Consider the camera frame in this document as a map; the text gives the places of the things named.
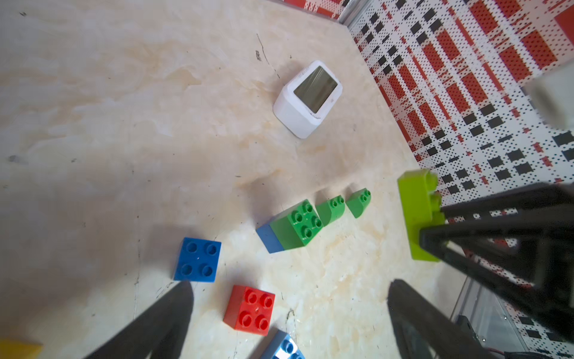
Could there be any red small lego brick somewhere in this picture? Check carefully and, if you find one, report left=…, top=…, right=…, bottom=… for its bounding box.
left=224, top=285, right=275, bottom=336

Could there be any white digital clock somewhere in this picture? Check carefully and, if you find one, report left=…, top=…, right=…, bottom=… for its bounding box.
left=273, top=60, right=343, bottom=139

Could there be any green square lego brick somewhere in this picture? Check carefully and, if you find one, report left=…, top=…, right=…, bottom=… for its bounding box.
left=270, top=200, right=324, bottom=251

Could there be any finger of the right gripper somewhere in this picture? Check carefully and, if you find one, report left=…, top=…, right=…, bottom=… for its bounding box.
left=439, top=183, right=573, bottom=233
left=419, top=220, right=573, bottom=341

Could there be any blue square lego brick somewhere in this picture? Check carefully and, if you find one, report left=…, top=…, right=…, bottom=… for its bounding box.
left=173, top=237, right=221, bottom=283

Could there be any light blue long lego brick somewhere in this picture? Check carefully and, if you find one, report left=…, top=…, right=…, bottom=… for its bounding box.
left=259, top=330, right=305, bottom=359

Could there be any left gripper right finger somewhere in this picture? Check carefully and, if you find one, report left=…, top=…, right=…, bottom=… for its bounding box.
left=387, top=279, right=493, bottom=358

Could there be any green curved lego brick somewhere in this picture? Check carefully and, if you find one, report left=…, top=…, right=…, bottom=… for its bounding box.
left=346, top=188, right=372, bottom=218
left=316, top=195, right=345, bottom=227

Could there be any yellow tall lego brick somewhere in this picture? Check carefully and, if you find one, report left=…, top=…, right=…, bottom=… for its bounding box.
left=0, top=340, right=43, bottom=359

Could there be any lime green long lego brick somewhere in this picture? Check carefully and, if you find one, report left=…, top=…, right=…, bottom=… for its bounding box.
left=398, top=169, right=446, bottom=262

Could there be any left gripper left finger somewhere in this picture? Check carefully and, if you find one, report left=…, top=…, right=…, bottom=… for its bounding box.
left=88, top=282, right=194, bottom=358

